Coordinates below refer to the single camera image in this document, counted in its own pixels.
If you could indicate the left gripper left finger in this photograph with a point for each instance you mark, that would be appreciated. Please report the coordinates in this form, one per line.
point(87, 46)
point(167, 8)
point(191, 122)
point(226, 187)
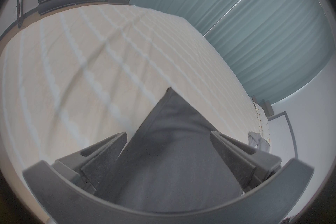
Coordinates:
point(86, 165)

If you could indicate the bed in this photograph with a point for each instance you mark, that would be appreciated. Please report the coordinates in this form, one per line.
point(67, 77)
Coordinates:
point(78, 60)

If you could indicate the grey bedside table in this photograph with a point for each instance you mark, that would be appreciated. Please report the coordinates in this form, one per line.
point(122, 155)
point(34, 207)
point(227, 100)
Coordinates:
point(267, 108)

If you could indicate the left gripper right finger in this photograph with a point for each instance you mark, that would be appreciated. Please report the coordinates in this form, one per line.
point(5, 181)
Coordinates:
point(244, 162)

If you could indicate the pile of clothes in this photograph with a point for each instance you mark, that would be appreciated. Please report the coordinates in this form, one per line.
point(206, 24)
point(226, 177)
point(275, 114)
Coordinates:
point(258, 143)

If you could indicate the white printed pillow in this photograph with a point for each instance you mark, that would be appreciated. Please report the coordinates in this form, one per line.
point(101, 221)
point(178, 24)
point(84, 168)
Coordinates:
point(262, 123)

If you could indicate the black T-shirt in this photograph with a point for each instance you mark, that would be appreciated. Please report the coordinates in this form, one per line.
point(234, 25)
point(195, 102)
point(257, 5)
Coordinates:
point(170, 165)

